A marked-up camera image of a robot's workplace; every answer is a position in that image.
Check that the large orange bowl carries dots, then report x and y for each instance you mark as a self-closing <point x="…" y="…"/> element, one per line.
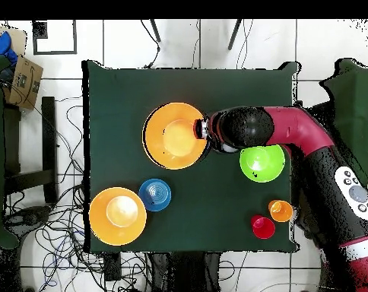
<point x="171" y="137"/>
<point x="117" y="216"/>

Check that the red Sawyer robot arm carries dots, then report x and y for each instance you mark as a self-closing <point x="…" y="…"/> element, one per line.
<point x="299" y="127"/>

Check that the large green bowl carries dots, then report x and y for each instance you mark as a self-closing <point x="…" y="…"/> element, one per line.
<point x="262" y="164"/>

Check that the blue bowl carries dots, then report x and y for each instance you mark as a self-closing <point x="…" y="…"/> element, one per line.
<point x="155" y="194"/>

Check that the dark green table cloth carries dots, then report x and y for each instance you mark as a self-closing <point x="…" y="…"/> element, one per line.
<point x="126" y="91"/>

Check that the black tripod leg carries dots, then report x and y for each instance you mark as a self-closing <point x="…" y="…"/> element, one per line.
<point x="155" y="30"/>
<point x="234" y="33"/>

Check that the orange cup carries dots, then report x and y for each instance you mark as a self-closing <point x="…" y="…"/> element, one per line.
<point x="281" y="211"/>

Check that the red cup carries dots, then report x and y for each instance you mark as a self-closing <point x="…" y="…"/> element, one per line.
<point x="263" y="226"/>

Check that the black bench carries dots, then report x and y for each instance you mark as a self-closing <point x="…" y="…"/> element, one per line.
<point x="48" y="137"/>

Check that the black power strip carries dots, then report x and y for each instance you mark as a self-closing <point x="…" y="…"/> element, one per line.
<point x="112" y="266"/>

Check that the cardboard box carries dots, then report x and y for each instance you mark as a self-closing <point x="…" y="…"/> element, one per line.
<point x="24" y="82"/>

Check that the blue cloth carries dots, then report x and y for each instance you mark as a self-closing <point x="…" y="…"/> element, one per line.
<point x="1" y="45"/>

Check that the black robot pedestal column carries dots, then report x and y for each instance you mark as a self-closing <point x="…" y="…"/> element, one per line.
<point x="187" y="273"/>

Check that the black square frame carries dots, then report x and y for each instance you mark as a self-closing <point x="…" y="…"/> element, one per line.
<point x="34" y="38"/>

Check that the black pedestal foot with knob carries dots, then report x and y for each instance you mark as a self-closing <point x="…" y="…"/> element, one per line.
<point x="29" y="216"/>

